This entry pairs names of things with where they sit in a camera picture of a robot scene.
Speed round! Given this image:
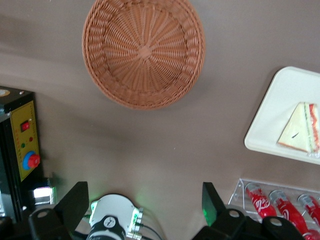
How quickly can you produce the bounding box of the small shiny metal device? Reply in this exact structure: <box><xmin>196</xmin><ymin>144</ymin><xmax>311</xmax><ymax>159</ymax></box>
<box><xmin>27</xmin><ymin>184</ymin><xmax>58</xmax><ymax>206</ymax></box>

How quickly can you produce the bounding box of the triangular sandwich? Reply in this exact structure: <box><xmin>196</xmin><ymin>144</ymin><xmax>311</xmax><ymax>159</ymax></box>
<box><xmin>276</xmin><ymin>101</ymin><xmax>320</xmax><ymax>158</ymax></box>

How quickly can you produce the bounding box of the brown round wicker basket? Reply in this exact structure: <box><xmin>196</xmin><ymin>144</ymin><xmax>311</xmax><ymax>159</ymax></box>
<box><xmin>81</xmin><ymin>0</ymin><xmax>206</xmax><ymax>111</ymax></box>

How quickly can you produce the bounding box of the red emergency stop button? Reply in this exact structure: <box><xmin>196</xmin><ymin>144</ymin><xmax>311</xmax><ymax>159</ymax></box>
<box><xmin>22</xmin><ymin>150</ymin><xmax>42</xmax><ymax>171</ymax></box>

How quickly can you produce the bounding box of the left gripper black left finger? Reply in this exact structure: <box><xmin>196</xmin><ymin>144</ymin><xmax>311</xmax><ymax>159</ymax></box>
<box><xmin>28</xmin><ymin>181</ymin><xmax>90</xmax><ymax>240</ymax></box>

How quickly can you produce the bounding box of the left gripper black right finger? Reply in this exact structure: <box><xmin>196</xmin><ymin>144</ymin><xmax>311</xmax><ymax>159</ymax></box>
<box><xmin>193</xmin><ymin>181</ymin><xmax>248</xmax><ymax>240</ymax></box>

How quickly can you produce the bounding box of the red cola bottle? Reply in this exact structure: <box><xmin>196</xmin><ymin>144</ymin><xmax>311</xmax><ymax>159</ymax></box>
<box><xmin>269</xmin><ymin>189</ymin><xmax>309</xmax><ymax>234</ymax></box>
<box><xmin>297</xmin><ymin>193</ymin><xmax>320</xmax><ymax>226</ymax></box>
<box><xmin>301</xmin><ymin>231</ymin><xmax>320</xmax><ymax>240</ymax></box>
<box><xmin>244</xmin><ymin>182</ymin><xmax>278</xmax><ymax>219</ymax></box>

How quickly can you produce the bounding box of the black food warmer cabinet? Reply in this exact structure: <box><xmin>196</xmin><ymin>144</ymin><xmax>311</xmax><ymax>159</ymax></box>
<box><xmin>0</xmin><ymin>86</ymin><xmax>45</xmax><ymax>226</ymax></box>

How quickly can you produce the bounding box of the clear acrylic bottle rack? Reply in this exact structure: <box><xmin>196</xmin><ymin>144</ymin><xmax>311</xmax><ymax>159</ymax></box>
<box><xmin>227</xmin><ymin>177</ymin><xmax>320</xmax><ymax>240</ymax></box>

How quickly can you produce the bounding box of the beige rectangular tray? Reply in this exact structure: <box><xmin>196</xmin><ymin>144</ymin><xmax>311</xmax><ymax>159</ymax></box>
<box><xmin>244</xmin><ymin>65</ymin><xmax>320</xmax><ymax>166</ymax></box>

